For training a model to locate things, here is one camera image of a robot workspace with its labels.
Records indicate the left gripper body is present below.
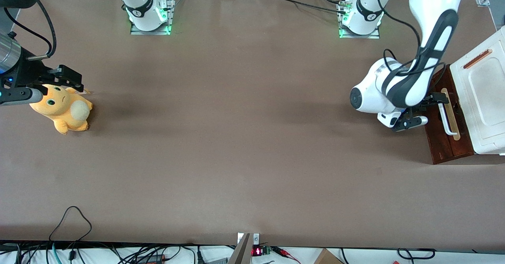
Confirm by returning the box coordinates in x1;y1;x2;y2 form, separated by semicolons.
377;95;434;129

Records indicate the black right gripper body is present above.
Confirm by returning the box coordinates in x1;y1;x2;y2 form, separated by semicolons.
11;48;60;88

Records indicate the white bar drawer handle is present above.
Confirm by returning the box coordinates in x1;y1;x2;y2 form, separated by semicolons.
438;92;458;136

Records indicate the dark red wooden drawer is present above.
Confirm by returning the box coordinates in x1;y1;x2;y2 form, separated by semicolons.
427;64;475;165

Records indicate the orange plush toy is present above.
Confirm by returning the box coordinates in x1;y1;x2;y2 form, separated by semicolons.
29;84;94;135

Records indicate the white plastic cabinet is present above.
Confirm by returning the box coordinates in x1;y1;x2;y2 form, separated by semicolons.
449;25;505;156

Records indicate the brown cardboard box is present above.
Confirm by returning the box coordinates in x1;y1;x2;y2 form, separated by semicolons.
313;248;344;264

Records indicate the black power adapter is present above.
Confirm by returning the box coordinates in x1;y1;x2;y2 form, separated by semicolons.
133;254;168;264

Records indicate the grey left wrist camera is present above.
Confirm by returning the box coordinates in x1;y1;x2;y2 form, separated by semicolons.
393;116;429;133

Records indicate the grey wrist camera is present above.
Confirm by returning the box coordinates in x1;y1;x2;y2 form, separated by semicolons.
393;116;429;133
0;86;44;107

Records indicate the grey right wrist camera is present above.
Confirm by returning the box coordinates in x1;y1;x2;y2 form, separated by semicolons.
0;86;44;107

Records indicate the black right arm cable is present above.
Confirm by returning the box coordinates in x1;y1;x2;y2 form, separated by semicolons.
3;0;57;62

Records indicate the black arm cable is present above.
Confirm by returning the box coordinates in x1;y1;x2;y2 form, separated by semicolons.
3;0;57;62
374;0;449;79

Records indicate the light wooden handle plate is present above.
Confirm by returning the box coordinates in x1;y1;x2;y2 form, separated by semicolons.
441;87;462;142

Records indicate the copper slot drawer handle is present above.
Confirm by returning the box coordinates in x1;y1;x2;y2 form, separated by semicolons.
463;49;493;70

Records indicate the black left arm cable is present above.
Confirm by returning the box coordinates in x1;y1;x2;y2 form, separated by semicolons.
374;0;449;79

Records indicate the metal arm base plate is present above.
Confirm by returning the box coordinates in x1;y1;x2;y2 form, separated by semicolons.
338;0;381;40
129;0;175;36

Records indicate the black looped cable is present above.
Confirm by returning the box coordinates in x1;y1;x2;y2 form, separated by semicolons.
48;206;93;253

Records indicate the black cable on table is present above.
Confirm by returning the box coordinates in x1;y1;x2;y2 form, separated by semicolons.
271;0;348;15

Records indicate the teal cable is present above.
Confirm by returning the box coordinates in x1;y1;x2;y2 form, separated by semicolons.
50;242;63;264

